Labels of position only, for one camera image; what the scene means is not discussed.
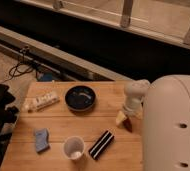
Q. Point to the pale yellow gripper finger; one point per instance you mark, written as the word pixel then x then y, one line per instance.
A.
pixel 121 117

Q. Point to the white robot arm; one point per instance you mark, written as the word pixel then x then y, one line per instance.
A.
pixel 165 127

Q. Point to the dark blue ceramic bowl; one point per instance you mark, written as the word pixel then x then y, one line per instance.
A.
pixel 80 98

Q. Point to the white ceramic cup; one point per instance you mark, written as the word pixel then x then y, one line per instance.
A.
pixel 74 148

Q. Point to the black white striped box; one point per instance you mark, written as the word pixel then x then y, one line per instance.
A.
pixel 101 144

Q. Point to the blue sponge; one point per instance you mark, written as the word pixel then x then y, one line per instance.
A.
pixel 41 140

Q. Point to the blue object on floor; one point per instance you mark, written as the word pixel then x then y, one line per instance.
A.
pixel 45 78

